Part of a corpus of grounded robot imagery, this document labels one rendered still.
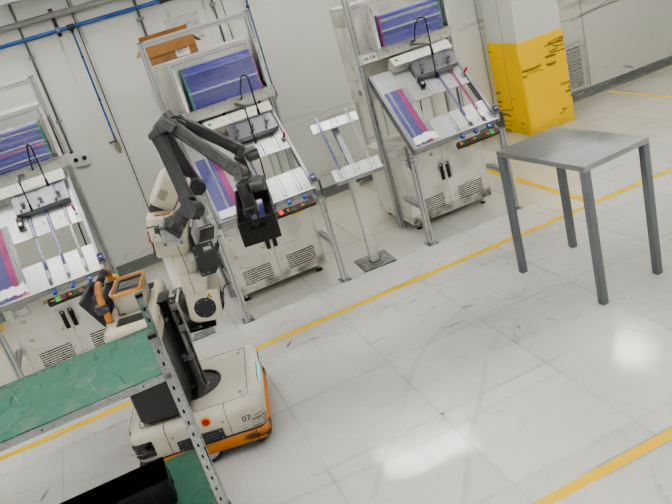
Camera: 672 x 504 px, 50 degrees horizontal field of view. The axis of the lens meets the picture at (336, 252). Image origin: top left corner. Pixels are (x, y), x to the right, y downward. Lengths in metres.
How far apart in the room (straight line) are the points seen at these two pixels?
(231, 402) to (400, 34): 3.04
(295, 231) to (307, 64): 2.09
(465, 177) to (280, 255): 1.57
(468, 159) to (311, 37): 2.01
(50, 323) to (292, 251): 1.70
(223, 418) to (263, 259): 1.85
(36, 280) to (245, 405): 1.77
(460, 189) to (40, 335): 3.20
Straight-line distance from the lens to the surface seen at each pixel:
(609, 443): 3.21
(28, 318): 5.08
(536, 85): 7.26
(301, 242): 5.19
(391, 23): 5.39
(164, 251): 3.43
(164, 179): 3.31
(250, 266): 5.13
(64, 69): 6.41
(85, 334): 5.12
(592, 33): 8.31
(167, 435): 3.61
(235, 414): 3.55
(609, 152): 3.95
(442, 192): 5.56
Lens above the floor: 2.06
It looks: 22 degrees down
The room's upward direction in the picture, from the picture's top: 16 degrees counter-clockwise
